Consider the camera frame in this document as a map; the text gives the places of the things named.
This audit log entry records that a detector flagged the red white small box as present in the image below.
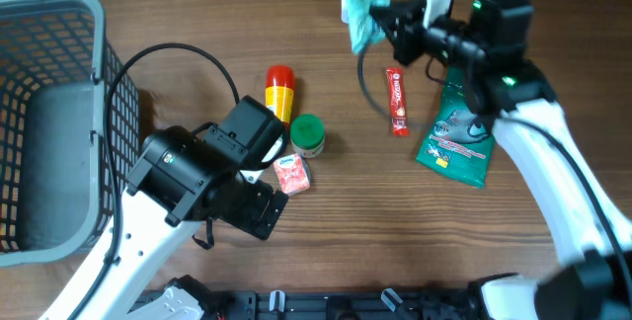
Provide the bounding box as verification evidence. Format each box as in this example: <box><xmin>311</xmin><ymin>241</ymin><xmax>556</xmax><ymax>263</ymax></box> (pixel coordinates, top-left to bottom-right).
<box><xmin>273</xmin><ymin>154</ymin><xmax>311</xmax><ymax>196</ymax></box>

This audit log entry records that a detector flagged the red coffee stick sachet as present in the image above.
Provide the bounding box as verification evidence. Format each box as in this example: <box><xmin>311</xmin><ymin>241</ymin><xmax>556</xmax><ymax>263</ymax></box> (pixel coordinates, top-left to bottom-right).
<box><xmin>386</xmin><ymin>67</ymin><xmax>410</xmax><ymax>137</ymax></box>

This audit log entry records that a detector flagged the green lid jar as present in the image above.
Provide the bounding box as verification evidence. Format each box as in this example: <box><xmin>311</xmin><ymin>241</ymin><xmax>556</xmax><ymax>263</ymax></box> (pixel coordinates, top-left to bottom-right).
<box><xmin>290</xmin><ymin>115</ymin><xmax>326</xmax><ymax>158</ymax></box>

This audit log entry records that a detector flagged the green snack bag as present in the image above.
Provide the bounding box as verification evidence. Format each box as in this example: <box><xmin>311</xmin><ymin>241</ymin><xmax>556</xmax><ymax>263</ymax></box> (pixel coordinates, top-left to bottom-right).
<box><xmin>416</xmin><ymin>68</ymin><xmax>495</xmax><ymax>188</ymax></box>

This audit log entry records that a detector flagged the red yellow sauce bottle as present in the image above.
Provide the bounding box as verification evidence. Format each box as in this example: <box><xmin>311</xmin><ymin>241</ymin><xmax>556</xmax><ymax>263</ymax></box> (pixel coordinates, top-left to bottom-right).
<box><xmin>265</xmin><ymin>65</ymin><xmax>295</xmax><ymax>127</ymax></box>

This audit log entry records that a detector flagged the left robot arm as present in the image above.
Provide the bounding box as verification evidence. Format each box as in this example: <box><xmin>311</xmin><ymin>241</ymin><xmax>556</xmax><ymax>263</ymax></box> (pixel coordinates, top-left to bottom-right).
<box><xmin>42</xmin><ymin>96</ymin><xmax>288</xmax><ymax>319</ymax></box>

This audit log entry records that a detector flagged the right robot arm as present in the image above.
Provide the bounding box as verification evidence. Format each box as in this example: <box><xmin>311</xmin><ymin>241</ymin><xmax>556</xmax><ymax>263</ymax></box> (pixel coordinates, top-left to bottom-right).
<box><xmin>369</xmin><ymin>0</ymin><xmax>631</xmax><ymax>319</ymax></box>

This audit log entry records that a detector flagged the grey plastic mesh basket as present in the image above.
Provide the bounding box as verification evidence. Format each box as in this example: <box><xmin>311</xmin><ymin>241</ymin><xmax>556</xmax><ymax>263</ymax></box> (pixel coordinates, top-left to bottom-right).
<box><xmin>1</xmin><ymin>0</ymin><xmax>140</xmax><ymax>268</ymax></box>

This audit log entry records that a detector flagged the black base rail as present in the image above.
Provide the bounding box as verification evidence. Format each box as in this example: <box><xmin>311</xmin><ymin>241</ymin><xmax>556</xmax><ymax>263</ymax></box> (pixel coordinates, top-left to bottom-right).
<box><xmin>132</xmin><ymin>275</ymin><xmax>562</xmax><ymax>320</ymax></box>

